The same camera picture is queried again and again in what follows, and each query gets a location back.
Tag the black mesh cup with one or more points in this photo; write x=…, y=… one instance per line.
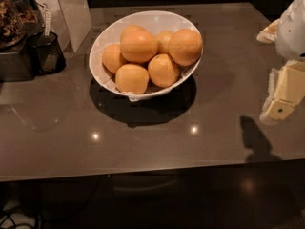
x=46, y=53

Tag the white tag in cup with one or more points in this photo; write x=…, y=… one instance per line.
x=47, y=11

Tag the white panel stand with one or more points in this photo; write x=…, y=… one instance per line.
x=70, y=20

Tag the white oval bowl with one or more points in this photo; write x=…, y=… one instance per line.
x=155, y=21

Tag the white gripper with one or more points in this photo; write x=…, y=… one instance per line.
x=292, y=32

